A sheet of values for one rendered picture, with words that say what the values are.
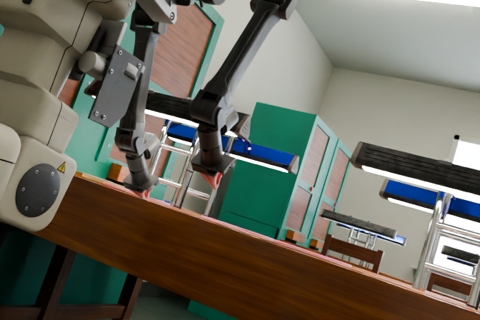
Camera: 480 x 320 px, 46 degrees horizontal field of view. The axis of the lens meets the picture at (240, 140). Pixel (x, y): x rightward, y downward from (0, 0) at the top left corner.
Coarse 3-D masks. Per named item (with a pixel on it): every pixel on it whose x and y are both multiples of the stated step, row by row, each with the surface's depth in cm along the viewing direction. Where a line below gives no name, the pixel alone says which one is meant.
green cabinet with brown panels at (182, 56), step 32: (0, 32) 182; (128, 32) 240; (192, 32) 285; (160, 64) 266; (192, 64) 292; (64, 96) 216; (192, 96) 297; (96, 128) 236; (160, 128) 279; (96, 160) 240; (160, 160) 286
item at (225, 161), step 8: (200, 152) 151; (208, 152) 144; (216, 152) 144; (192, 160) 149; (200, 160) 149; (208, 160) 145; (216, 160) 146; (224, 160) 148; (232, 160) 148; (208, 168) 146; (216, 168) 146; (224, 168) 145
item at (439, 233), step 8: (448, 192) 188; (448, 200) 187; (448, 208) 187; (440, 232) 185; (448, 232) 185; (456, 240) 183; (464, 240) 182; (472, 240) 181; (432, 248) 185; (432, 256) 184; (432, 272) 184; (424, 280) 183; (456, 280) 181; (424, 288) 183
